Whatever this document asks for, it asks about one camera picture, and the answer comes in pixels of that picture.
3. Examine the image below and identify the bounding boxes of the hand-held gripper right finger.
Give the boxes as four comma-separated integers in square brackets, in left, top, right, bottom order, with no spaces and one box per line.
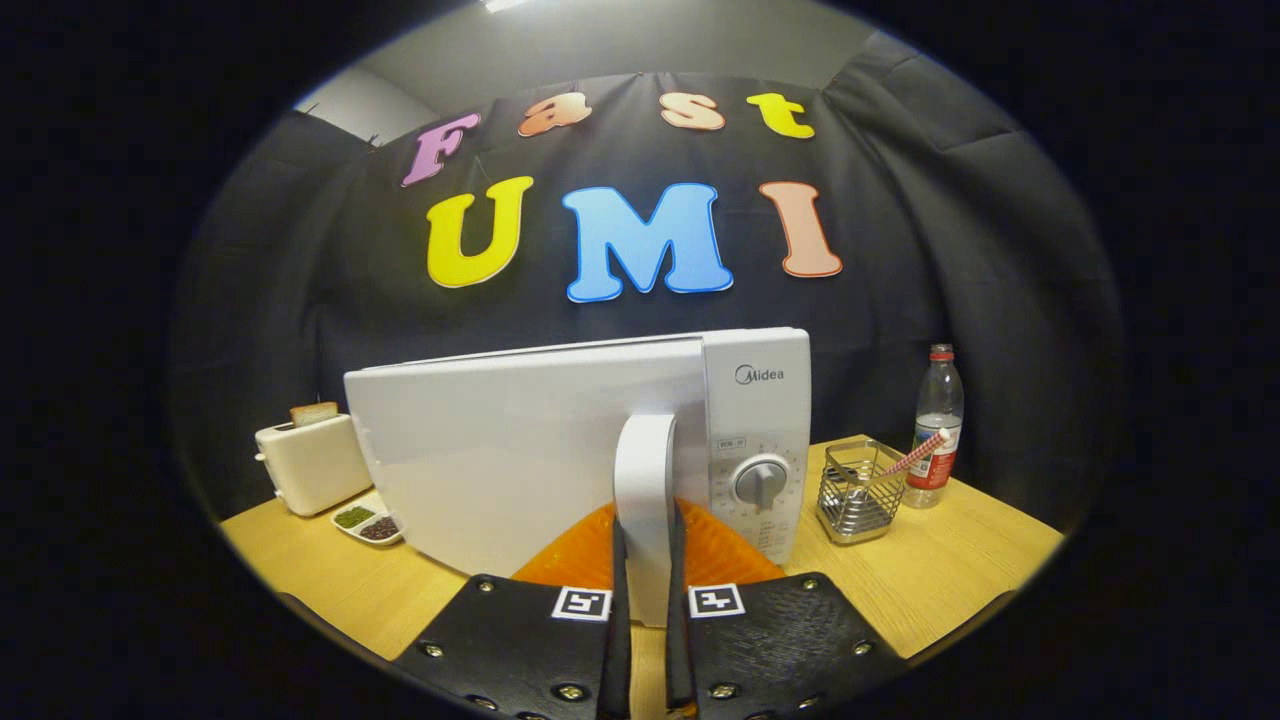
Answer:
[665,498,906,720]

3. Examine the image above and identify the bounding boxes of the white toaster oven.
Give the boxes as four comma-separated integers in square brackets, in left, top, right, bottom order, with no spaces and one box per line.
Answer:
[343,327,813,629]

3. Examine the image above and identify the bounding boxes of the metal wire utensil holder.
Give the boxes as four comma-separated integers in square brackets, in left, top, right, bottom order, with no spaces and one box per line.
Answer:
[816,437,909,545]

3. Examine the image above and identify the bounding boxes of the clear plastic water bottle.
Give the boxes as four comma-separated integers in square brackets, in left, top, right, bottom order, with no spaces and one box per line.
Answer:
[903,344,966,509]

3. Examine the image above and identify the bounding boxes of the cream bread toaster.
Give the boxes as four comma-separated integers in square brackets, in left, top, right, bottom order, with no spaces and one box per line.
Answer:
[254,413,373,517]

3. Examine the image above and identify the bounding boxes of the red striped handle spoon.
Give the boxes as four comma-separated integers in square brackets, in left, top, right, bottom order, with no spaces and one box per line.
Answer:
[878,428,951,479]

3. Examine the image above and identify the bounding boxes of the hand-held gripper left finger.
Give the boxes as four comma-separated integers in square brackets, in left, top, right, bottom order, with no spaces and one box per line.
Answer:
[392,498,633,720]

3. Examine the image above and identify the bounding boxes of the white divided bean dish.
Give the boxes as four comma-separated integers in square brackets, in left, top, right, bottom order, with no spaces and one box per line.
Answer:
[331,503,405,547]

